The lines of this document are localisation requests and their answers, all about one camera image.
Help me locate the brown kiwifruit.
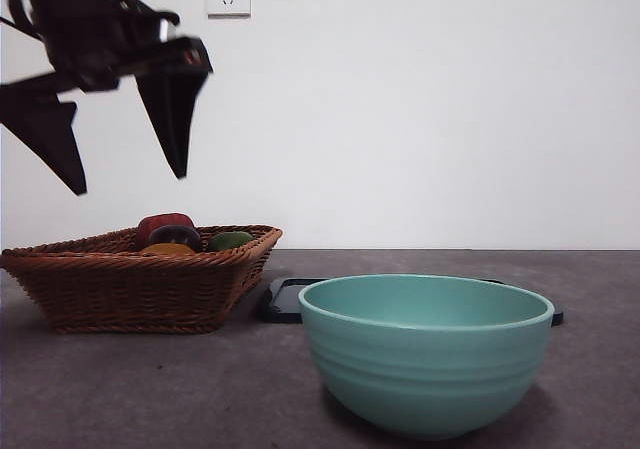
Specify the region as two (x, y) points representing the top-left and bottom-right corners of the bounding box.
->
(139, 242), (197, 257)

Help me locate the teal ribbed bowl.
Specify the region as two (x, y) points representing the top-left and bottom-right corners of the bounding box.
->
(298, 273), (556, 441)

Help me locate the red bell pepper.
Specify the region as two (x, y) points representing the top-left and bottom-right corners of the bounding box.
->
(136, 213), (196, 250)

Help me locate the dark purple round fruit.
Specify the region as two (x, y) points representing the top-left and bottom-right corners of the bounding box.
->
(149, 225), (204, 253)

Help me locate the green pepper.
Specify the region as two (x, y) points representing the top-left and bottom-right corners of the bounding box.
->
(206, 231), (255, 253)

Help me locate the brown wicker basket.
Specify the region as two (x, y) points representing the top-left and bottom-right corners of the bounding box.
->
(0, 225), (285, 334)

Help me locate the dark teal rectangular tray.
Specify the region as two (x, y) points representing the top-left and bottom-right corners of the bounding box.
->
(255, 277), (565, 326)

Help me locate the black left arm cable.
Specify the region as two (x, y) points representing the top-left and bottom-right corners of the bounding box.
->
(0, 16), (46, 40)

